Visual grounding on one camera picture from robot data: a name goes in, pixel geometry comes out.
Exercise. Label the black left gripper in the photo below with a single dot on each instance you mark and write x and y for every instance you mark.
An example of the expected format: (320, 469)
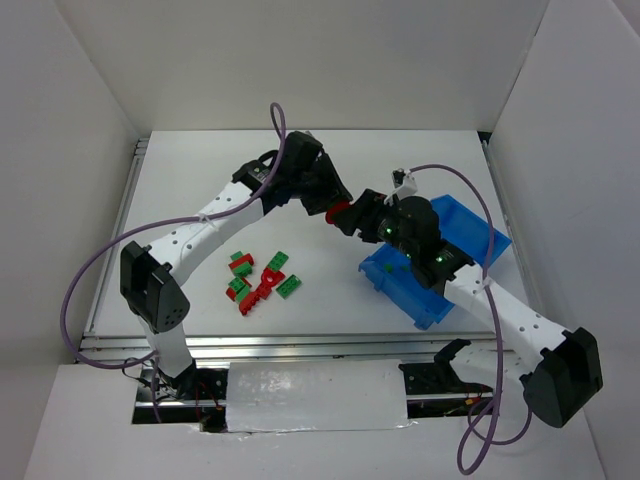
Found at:
(321, 187)

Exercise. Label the red rounded lego brick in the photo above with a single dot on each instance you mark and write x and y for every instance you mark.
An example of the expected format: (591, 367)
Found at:
(336, 209)

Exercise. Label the red arch lego piece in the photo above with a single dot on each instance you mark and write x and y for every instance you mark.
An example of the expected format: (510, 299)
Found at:
(271, 278)

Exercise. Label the green 2x4 lego brick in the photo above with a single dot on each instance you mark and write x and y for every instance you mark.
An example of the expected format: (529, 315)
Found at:
(277, 261)

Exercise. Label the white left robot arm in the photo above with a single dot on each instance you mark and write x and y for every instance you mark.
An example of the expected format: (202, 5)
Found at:
(152, 276)

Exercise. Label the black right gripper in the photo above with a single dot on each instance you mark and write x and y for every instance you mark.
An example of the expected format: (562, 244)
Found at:
(367, 215)

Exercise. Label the green 2x3 lego brick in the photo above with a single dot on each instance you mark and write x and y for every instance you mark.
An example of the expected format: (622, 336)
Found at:
(288, 286)

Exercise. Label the aluminium front rail frame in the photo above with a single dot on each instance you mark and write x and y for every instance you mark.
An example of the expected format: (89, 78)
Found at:
(332, 347)

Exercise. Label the green lego brick lower stack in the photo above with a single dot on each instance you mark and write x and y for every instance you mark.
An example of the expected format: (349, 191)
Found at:
(238, 289)

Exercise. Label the red long toothed lego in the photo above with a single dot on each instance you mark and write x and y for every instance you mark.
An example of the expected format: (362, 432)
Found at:
(253, 297)

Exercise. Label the white foil cover sheet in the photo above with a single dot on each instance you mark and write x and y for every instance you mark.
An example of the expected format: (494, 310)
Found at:
(282, 397)

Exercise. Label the blue plastic divided bin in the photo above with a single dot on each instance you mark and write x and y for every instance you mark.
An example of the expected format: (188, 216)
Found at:
(435, 238)

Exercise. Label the green lego on red stack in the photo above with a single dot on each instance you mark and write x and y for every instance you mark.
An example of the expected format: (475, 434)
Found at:
(241, 264)

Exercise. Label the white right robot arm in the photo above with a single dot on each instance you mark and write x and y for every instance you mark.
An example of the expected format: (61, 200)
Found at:
(564, 366)

